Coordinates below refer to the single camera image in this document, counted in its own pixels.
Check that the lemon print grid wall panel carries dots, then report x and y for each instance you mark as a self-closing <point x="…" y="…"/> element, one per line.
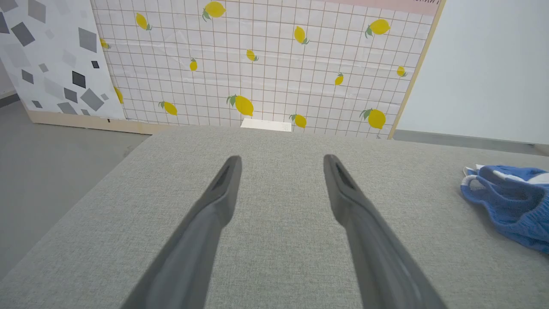
<point x="274" y="64"/>

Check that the white box pedestal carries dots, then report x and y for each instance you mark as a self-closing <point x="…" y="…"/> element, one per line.
<point x="266" y="125"/>

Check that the grey terrazzo print wall panel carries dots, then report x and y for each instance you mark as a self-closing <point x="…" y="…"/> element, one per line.
<point x="51" y="56"/>

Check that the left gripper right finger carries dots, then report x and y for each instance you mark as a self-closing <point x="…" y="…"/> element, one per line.
<point x="373" y="249"/>

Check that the blue garment with white trim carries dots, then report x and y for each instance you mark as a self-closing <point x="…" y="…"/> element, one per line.
<point x="514" y="210"/>

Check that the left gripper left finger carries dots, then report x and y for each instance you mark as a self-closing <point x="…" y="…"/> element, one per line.
<point x="193" y="244"/>

